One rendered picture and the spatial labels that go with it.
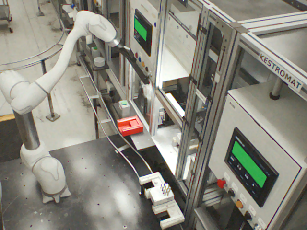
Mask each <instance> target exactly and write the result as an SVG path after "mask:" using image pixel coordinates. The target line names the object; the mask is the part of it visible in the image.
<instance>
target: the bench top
mask: <svg viewBox="0 0 307 230"><path fill-rule="evenodd" d="M108 137H109V139H110V140H111V141H112V142H113V144H114V145H115V146H116V147H117V148H118V149H119V148H121V147H123V146H125V145H127V142H126V141H125V140H124V139H123V138H122V137H121V136H120V135H119V134H116V135H111V136H108ZM115 150H116V149H115V148H114V147H113V145H112V144H111V143H110V142H109V141H108V139H107V138H106V137H103V138H98V139H94V140H90V141H87V142H83V143H79V144H75V145H71V146H67V147H63V148H60V149H54V150H50V151H48V152H49V154H50V156H51V157H52V158H55V159H57V160H58V161H59V162H60V163H61V165H62V167H63V170H64V174H65V176H66V183H67V186H68V190H69V192H70V193H71V195H70V196H69V197H64V198H61V199H60V204H59V205H57V204H56V202H55V201H51V202H49V203H47V204H43V196H42V191H41V187H40V186H39V182H38V180H37V178H36V177H35V175H34V174H33V173H32V172H31V171H30V170H29V169H28V167H27V166H26V165H25V163H24V162H23V160H22V159H21V158H19V159H15V160H11V161H6V162H4V163H1V164H0V200H1V210H2V223H3V230H162V228H161V226H160V223H159V222H157V221H156V219H155V217H154V215H153V213H152V211H151V209H150V207H149V205H148V203H147V200H146V198H145V196H144V195H142V196H140V195H139V192H141V186H140V184H139V180H138V178H137V176H136V174H135V171H134V170H133V169H132V167H131V166H130V165H129V163H128V162H127V161H126V160H125V159H124V158H123V156H122V155H121V154H120V153H116V151H115ZM121 152H122V154H123V155H124V156H125V157H126V158H127V159H128V160H129V161H130V162H131V164H132V165H133V167H134V168H135V170H136V172H137V173H138V175H139V177H143V176H146V175H149V174H151V172H150V171H149V169H148V167H147V166H146V164H145V163H144V162H143V160H142V159H141V158H140V157H139V156H138V154H137V153H136V152H135V151H134V150H133V149H132V148H131V147H128V148H126V149H125V150H123V151H121ZM139 154H140V155H141V156H142V157H143V158H144V160H145V161H146V162H147V164H148V165H149V167H150V168H151V170H152V172H153V173H156V172H157V171H156V169H155V168H154V166H153V164H152V162H151V160H150V159H149V157H148V155H147V153H146V151H145V150H144V151H141V152H139ZM19 162H22V163H21V164H20V163H19ZM5 177H7V179H5Z"/></svg>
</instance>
